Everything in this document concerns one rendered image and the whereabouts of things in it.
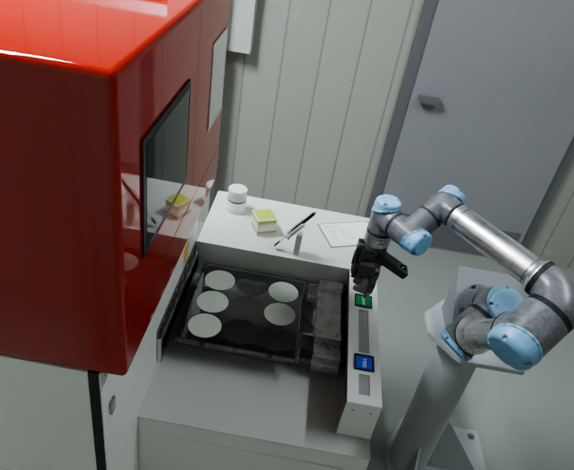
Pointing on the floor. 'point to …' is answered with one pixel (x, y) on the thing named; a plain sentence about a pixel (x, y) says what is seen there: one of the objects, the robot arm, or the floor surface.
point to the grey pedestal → (440, 410)
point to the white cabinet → (226, 451)
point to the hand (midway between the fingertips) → (367, 295)
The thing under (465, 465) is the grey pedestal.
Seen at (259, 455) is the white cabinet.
